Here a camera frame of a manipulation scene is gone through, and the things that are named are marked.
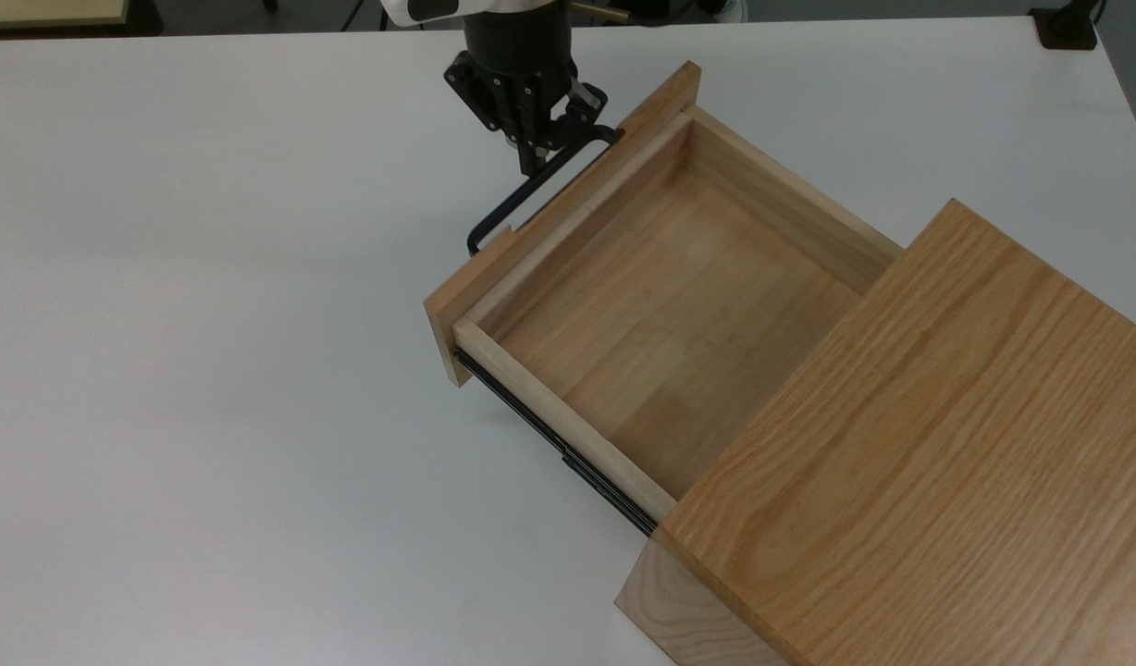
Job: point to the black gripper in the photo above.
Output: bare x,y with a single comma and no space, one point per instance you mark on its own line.
517,46

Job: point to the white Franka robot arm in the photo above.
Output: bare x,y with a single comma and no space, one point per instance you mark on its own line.
420,9

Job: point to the wooden drawer cabinet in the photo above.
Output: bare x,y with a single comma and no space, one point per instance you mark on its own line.
938,444

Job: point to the brass coloured rod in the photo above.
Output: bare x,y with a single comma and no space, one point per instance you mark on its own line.
598,11

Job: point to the beige desk with dark edge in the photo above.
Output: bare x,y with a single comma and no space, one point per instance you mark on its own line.
50,11

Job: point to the black drawer slide rail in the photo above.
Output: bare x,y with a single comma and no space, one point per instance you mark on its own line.
549,439

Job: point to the black camera stand base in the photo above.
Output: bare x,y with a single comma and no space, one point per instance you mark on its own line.
1066,26

